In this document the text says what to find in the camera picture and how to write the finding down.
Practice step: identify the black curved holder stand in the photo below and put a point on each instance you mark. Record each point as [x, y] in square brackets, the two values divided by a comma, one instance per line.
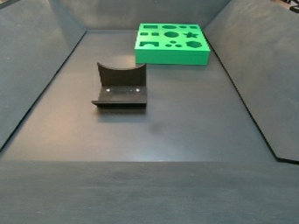
[122, 86]

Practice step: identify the green shape sorter block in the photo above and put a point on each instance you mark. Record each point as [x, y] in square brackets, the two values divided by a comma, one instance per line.
[171, 44]

